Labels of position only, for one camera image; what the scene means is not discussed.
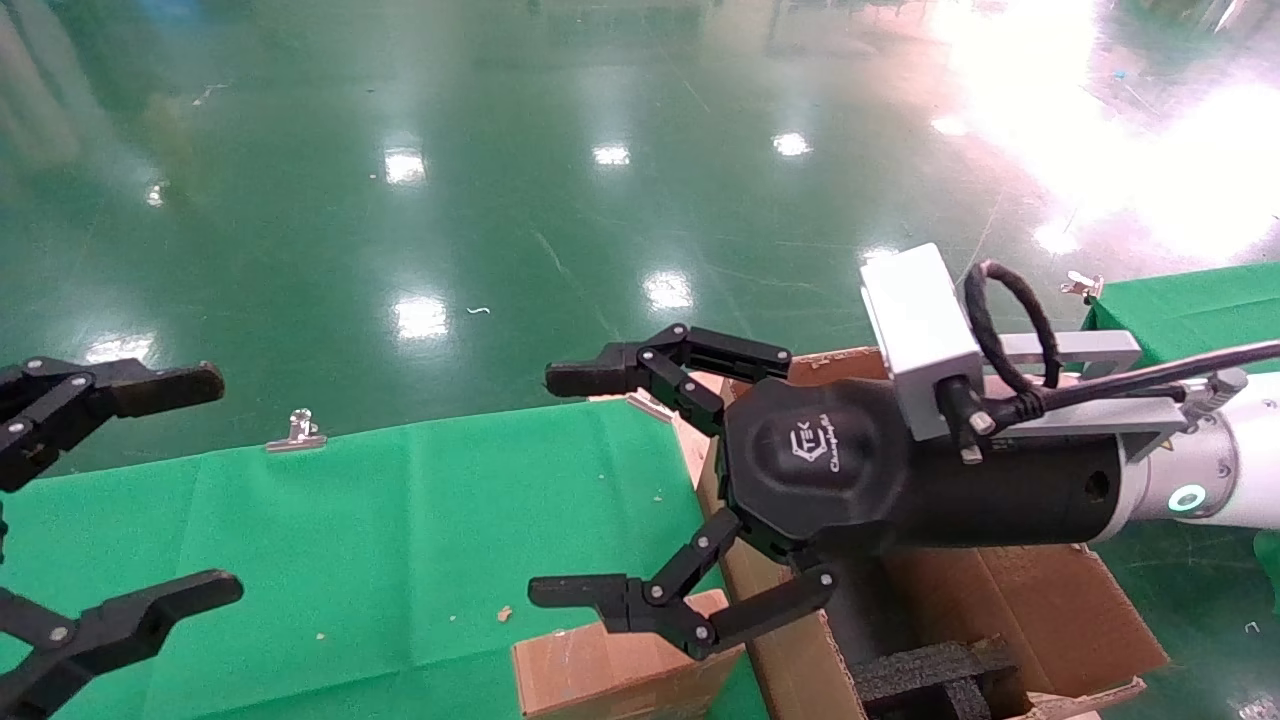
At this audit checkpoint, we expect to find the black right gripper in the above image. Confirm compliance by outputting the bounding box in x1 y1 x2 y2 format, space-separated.
528 323 1138 661

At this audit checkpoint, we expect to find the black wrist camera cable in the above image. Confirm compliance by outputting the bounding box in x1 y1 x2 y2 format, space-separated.
935 260 1280 467

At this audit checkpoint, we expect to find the small brown cardboard box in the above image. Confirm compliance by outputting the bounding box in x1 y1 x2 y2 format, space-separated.
512 588 746 720

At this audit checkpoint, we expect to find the black foam insert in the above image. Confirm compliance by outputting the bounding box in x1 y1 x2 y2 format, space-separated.
852 638 1023 720

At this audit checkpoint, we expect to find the large green table cloth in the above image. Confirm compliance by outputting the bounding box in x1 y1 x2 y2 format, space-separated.
0 400 771 720

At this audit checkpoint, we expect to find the large open cardboard carton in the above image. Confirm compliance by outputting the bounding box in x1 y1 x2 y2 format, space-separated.
675 345 1171 720

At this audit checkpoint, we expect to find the small green table cloth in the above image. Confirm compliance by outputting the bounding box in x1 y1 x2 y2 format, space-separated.
1085 262 1280 613

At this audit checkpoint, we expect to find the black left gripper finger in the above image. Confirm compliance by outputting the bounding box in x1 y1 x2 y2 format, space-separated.
0 570 245 720
0 357 226 493

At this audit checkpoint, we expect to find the silver camera mounting bracket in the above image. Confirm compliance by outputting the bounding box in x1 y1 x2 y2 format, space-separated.
985 330 1251 463

